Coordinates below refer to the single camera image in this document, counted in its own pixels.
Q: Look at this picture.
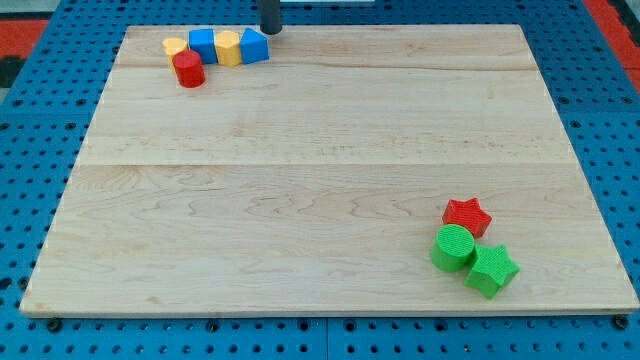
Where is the large wooden board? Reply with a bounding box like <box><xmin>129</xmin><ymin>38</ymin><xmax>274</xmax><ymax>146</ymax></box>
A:
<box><xmin>20</xmin><ymin>25</ymin><xmax>639</xmax><ymax>318</ymax></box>

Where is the blue triangle block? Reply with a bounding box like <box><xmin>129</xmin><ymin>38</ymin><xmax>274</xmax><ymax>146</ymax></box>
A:
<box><xmin>240</xmin><ymin>28</ymin><xmax>270</xmax><ymax>64</ymax></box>

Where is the green cylinder block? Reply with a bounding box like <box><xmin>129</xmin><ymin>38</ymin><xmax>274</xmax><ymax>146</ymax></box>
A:
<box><xmin>430</xmin><ymin>224</ymin><xmax>475</xmax><ymax>272</ymax></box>

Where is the red star block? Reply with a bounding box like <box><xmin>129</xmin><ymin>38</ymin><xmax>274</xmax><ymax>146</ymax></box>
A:
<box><xmin>442</xmin><ymin>198</ymin><xmax>493</xmax><ymax>239</ymax></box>

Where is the yellow hexagon block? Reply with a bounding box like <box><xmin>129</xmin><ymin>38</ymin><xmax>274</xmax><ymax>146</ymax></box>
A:
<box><xmin>214</xmin><ymin>31</ymin><xmax>242</xmax><ymax>67</ymax></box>

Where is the red cylinder block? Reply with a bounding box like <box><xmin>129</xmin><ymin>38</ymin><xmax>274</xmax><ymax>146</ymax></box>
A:
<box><xmin>172</xmin><ymin>50</ymin><xmax>206</xmax><ymax>88</ymax></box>

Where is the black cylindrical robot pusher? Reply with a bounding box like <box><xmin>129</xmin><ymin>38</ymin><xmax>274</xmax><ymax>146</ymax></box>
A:
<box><xmin>256</xmin><ymin>0</ymin><xmax>282</xmax><ymax>35</ymax></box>

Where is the blue cube block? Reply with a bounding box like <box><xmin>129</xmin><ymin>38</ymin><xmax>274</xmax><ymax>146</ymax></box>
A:
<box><xmin>188</xmin><ymin>28</ymin><xmax>218</xmax><ymax>64</ymax></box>

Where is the green star block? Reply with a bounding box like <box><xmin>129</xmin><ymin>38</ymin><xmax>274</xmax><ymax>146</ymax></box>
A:
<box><xmin>464</xmin><ymin>245</ymin><xmax>520</xmax><ymax>299</ymax></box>

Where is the yellow heart block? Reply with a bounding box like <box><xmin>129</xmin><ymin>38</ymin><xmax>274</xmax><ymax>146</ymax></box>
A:
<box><xmin>161</xmin><ymin>37</ymin><xmax>188</xmax><ymax>71</ymax></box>

